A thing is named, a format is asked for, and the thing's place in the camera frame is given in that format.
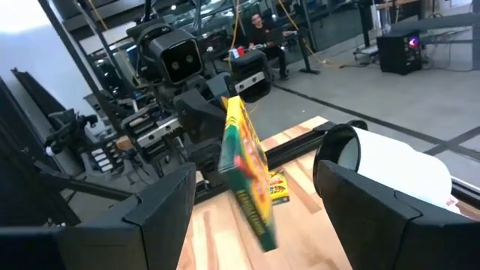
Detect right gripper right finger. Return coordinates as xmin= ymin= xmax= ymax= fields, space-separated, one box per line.
xmin=313 ymin=159 xmax=480 ymax=270

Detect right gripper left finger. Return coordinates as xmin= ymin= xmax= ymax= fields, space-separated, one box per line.
xmin=55 ymin=162 xmax=197 ymax=270

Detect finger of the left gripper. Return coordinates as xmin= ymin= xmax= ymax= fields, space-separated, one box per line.
xmin=229 ymin=49 xmax=273 ymax=104
xmin=172 ymin=88 xmax=227 ymax=188

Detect yellow Crayola crayon box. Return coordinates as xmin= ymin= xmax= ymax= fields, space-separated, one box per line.
xmin=268 ymin=170 xmax=291 ymax=206
xmin=218 ymin=95 xmax=279 ymax=253

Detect person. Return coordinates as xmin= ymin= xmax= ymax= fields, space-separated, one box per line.
xmin=245 ymin=12 xmax=290 ymax=80

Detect black office desk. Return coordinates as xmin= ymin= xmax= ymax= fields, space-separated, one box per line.
xmin=209 ymin=22 xmax=323 ymax=76

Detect black computer tower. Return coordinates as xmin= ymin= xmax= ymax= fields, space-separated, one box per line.
xmin=376 ymin=28 xmax=424 ymax=75

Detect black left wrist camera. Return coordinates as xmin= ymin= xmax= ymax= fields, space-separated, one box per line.
xmin=148 ymin=28 xmax=204 ymax=86

